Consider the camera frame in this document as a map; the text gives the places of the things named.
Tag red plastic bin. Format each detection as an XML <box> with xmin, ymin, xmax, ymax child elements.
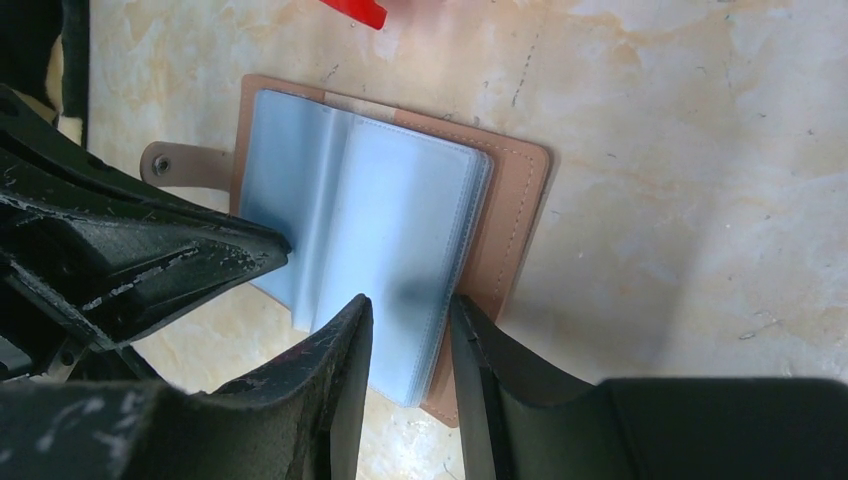
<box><xmin>321</xmin><ymin>0</ymin><xmax>387</xmax><ymax>30</ymax></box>

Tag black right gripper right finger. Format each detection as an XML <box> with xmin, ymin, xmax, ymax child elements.
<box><xmin>450</xmin><ymin>296</ymin><xmax>847</xmax><ymax>479</ymax></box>

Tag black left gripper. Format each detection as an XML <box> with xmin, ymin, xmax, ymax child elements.
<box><xmin>1</xmin><ymin>87</ymin><xmax>291</xmax><ymax>382</ymax></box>

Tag brown leather card holder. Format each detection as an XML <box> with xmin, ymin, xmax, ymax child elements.
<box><xmin>139</xmin><ymin>74</ymin><xmax>552</xmax><ymax>427</ymax></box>

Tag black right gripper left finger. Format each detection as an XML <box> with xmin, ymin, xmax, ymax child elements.
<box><xmin>1</xmin><ymin>294</ymin><xmax>373</xmax><ymax>479</ymax></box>

